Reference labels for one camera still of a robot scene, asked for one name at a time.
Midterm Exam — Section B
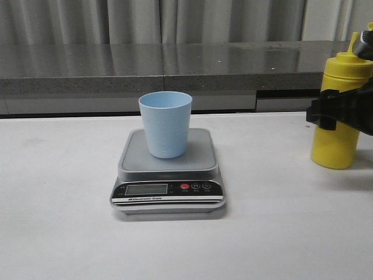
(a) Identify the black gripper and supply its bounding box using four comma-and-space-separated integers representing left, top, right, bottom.
305, 29, 373, 135

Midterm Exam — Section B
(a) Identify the yellow squeeze bottle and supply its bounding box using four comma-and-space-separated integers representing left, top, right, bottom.
311, 32, 372, 169

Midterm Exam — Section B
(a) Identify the light blue plastic cup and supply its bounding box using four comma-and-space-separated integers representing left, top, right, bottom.
139, 91, 192, 159

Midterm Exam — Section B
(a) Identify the silver digital kitchen scale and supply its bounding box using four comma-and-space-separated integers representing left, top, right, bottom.
110, 128, 227, 215

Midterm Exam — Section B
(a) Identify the grey stone counter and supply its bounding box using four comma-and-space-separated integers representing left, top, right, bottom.
1, 41, 349, 117

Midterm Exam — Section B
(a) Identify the grey curtain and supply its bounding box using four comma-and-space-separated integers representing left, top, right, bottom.
1, 1, 372, 45

